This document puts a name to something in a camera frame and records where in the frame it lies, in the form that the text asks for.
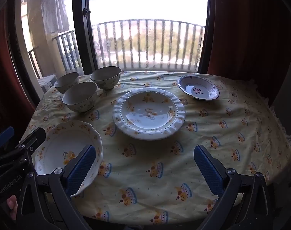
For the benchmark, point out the hanging white cloth outside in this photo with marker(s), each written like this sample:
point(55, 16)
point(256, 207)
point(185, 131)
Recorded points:
point(55, 18)

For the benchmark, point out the floral ceramic bowl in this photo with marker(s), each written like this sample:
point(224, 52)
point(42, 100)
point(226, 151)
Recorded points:
point(81, 97)

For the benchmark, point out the red curtain left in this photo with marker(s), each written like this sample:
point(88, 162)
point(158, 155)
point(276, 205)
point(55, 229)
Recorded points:
point(11, 92)

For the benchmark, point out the scalloped yellow flower plate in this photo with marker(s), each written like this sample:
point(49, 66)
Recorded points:
point(63, 143)

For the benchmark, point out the red curtain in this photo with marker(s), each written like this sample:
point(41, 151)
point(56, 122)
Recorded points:
point(11, 92)
point(251, 43)

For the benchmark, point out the person's hand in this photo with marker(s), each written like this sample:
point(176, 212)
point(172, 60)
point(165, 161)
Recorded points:
point(13, 205)

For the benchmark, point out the yellow cake print tablecloth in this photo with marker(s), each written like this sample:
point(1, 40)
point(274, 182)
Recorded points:
point(158, 182)

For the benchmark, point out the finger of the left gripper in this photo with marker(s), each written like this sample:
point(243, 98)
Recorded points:
point(27, 146)
point(6, 135)

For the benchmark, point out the red character white plate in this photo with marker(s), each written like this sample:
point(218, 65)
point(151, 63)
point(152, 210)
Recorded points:
point(198, 87)

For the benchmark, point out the beaded rim floral plate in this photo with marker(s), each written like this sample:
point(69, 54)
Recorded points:
point(149, 114)

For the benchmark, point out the black window frame post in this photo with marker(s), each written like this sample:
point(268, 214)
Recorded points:
point(84, 38)

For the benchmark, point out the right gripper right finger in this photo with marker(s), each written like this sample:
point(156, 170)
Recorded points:
point(222, 182)

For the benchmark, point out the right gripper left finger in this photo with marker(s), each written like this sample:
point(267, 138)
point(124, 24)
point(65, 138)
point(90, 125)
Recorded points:
point(64, 182)

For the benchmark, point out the red curtain right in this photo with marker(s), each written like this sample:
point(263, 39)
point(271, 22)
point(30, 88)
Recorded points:
point(251, 43)

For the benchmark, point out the balcony railing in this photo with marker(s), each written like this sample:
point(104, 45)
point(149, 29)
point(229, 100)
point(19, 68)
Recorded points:
point(132, 45)

